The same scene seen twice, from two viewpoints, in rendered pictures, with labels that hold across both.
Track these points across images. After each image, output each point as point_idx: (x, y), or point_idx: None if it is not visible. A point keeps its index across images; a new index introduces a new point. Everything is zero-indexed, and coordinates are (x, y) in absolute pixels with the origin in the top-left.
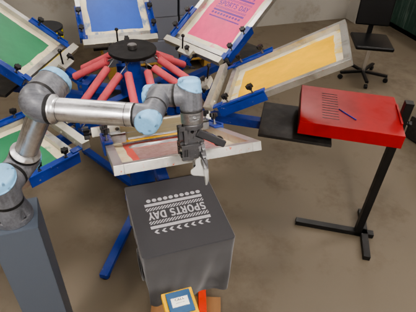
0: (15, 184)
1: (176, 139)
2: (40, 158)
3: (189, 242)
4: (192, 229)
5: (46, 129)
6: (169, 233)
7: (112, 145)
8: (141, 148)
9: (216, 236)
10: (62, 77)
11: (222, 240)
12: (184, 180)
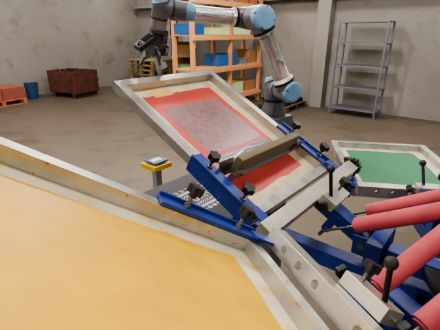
0: (265, 84)
1: (235, 150)
2: (283, 93)
3: (174, 182)
4: (179, 188)
5: (264, 54)
6: (196, 181)
7: (273, 124)
8: (249, 131)
9: (153, 190)
10: (251, 8)
11: (146, 190)
12: (225, 215)
